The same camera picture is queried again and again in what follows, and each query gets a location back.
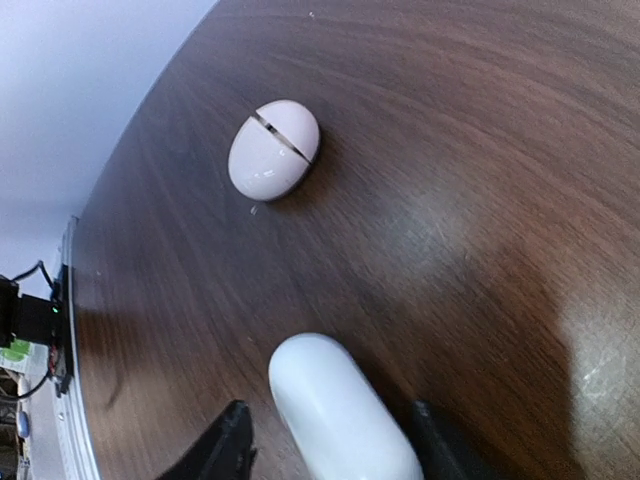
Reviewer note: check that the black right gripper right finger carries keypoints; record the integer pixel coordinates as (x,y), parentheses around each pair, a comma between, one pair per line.
(443,449)

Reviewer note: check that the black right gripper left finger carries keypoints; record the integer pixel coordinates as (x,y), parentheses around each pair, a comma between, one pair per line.
(224,451)

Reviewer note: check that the white oval charging case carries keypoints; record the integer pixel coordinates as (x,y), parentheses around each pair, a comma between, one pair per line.
(340,425)

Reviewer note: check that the pink earbud charging case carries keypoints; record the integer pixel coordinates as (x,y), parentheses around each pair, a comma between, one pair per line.
(273,150)

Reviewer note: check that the blue case on bench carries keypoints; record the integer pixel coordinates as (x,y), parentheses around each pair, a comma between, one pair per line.
(22,425)

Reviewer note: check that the green white carton box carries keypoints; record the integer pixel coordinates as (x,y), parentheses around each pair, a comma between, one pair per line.
(17,357)

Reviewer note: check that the aluminium front frame rail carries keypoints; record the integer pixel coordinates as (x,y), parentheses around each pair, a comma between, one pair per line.
(77,453)

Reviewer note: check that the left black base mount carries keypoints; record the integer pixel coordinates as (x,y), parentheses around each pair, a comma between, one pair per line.
(41,321)

